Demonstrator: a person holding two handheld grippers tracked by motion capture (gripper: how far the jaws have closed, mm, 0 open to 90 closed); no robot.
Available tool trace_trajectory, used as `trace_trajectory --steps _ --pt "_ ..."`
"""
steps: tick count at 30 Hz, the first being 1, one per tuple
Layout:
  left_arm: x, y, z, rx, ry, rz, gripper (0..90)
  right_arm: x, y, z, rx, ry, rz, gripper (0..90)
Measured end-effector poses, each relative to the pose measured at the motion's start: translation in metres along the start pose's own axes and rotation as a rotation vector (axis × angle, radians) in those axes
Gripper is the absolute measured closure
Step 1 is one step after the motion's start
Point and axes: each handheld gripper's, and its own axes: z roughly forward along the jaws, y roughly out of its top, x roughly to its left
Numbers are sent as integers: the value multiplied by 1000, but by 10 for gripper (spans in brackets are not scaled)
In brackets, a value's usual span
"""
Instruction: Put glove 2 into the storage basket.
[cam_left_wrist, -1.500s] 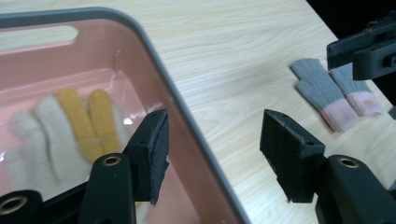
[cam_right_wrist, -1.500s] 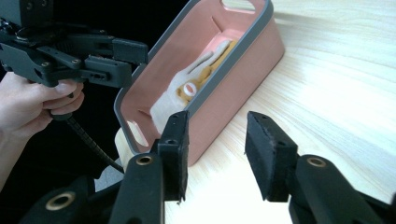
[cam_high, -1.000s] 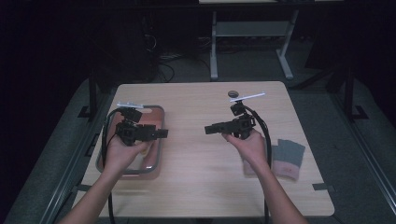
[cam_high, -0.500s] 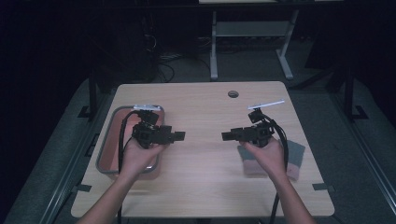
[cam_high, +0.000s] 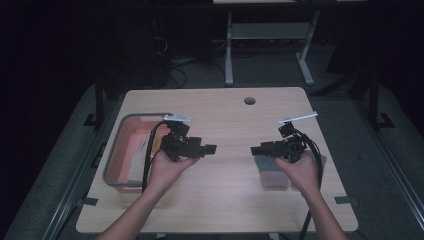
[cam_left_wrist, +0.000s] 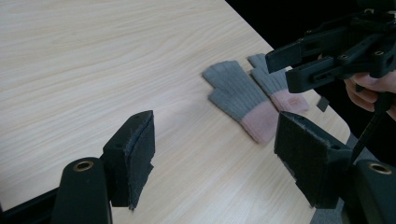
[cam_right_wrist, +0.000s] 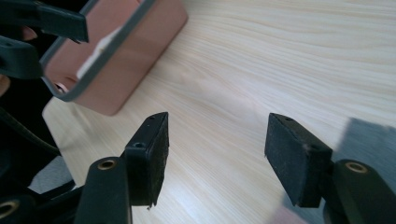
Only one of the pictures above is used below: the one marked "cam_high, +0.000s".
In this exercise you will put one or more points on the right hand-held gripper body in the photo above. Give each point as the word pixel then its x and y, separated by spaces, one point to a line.
pixel 290 146

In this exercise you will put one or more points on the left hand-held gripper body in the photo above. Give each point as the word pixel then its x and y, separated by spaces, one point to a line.
pixel 181 143

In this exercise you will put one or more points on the beige glove with fox toy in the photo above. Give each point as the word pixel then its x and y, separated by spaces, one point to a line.
pixel 156 140

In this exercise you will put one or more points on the pink basket with grey rim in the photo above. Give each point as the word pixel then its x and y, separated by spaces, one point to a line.
pixel 121 150

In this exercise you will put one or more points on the person's right hand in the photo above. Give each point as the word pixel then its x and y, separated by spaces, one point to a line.
pixel 303 176

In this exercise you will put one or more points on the person's left hand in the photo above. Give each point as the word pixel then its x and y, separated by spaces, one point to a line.
pixel 166 173

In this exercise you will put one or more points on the black metal stand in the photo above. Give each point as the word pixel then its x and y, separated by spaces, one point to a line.
pixel 374 96
pixel 99 96

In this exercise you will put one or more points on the grey tape strip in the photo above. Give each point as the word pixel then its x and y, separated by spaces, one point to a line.
pixel 87 201

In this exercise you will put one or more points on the metal floor rail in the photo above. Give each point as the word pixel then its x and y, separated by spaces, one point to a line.
pixel 66 208
pixel 395 166

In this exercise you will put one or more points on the white desk frame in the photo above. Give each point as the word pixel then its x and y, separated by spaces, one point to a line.
pixel 266 30

